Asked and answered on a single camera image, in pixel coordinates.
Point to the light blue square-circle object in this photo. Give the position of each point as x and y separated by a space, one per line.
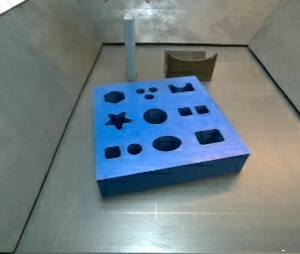
129 36

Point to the black curved fixture bracket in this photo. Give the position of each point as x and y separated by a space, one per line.
185 63

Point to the blue foam shape-sorter block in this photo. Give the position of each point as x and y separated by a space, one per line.
161 134

